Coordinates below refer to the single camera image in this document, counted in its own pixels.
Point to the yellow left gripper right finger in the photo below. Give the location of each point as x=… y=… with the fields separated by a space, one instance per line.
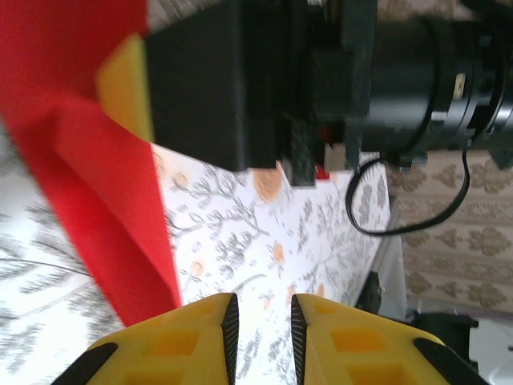
x=360 y=345

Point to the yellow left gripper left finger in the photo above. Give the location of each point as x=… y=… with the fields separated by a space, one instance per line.
x=180 y=345

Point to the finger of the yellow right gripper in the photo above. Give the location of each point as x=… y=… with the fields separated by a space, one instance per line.
x=128 y=88

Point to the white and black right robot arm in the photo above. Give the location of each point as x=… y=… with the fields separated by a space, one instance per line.
x=441 y=337

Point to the floral table cover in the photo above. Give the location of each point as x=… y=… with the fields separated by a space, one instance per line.
x=248 y=240

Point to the aluminium side rail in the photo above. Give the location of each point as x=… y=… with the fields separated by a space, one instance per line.
x=394 y=260

